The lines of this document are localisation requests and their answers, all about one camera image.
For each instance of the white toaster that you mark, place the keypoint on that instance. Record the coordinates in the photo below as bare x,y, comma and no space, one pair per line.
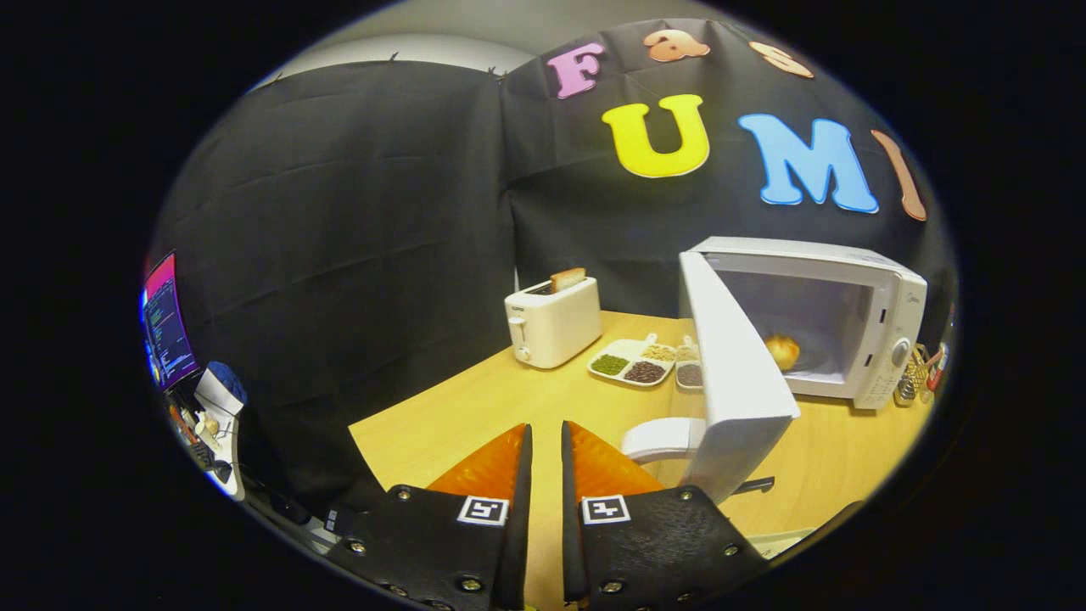
556,327

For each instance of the white divided bean dish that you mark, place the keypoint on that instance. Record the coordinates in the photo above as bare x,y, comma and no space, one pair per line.
629,365

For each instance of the white microwave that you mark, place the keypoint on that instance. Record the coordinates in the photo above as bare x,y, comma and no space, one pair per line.
738,399

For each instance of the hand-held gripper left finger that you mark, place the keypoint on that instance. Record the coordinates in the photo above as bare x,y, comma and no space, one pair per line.
516,526

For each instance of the computer monitor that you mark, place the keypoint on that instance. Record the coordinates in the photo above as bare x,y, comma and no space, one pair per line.
168,327

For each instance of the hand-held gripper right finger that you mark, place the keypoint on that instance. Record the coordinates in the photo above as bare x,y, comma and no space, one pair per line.
573,526

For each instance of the golden bread bun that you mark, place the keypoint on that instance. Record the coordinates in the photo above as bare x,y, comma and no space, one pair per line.
782,352

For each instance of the black backdrop cloth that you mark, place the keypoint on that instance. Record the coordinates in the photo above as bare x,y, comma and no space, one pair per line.
356,255

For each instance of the plastic bottle red label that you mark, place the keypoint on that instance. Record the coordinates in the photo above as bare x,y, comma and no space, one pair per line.
938,369

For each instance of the white plate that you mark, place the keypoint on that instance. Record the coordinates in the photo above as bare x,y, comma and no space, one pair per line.
776,543

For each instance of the white and blue object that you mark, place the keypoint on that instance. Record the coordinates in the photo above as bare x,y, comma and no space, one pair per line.
222,389

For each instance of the clear divided bean dish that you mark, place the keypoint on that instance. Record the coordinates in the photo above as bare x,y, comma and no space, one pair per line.
689,372

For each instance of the toast slice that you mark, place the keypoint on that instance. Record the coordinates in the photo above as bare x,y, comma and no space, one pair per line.
567,279

